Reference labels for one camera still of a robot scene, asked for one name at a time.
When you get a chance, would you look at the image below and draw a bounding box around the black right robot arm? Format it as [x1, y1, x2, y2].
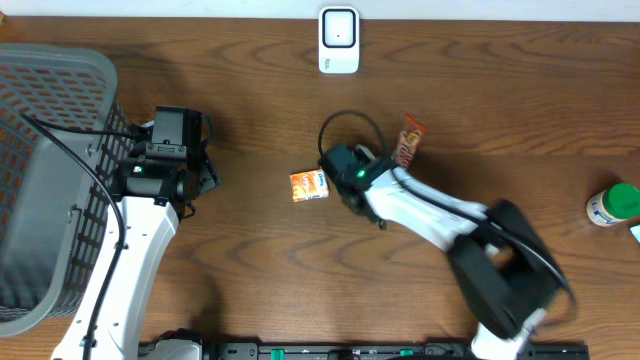
[319, 145, 572, 359]

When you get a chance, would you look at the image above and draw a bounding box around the white barcode scanner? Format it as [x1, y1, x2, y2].
[318, 6, 360, 74]

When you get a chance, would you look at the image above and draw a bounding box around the red chocolate bar wrapper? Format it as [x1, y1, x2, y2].
[392, 113, 426, 168]

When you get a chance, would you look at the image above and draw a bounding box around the small orange snack box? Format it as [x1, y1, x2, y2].
[289, 169, 329, 202]

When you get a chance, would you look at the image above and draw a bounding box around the dark grey plastic basket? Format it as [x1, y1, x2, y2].
[1, 43, 133, 337]

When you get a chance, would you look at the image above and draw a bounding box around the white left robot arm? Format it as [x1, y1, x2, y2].
[52, 106, 219, 360]

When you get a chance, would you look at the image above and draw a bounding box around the light green tissue pack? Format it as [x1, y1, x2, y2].
[630, 225, 640, 243]

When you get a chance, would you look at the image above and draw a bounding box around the green lid jar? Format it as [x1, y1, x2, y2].
[586, 183, 639, 227]

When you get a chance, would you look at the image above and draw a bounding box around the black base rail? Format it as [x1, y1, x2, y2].
[134, 341, 591, 360]

